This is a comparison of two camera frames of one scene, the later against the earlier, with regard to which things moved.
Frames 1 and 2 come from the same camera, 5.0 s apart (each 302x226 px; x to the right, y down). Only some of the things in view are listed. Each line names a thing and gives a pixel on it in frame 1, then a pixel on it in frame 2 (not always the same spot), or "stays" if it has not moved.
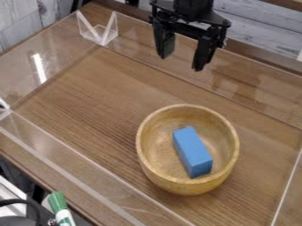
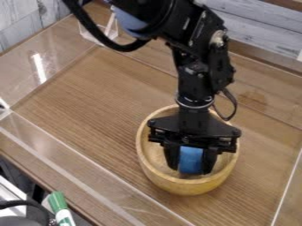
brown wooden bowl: [218, 134] stays
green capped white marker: [59, 207] stays
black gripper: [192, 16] → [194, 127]
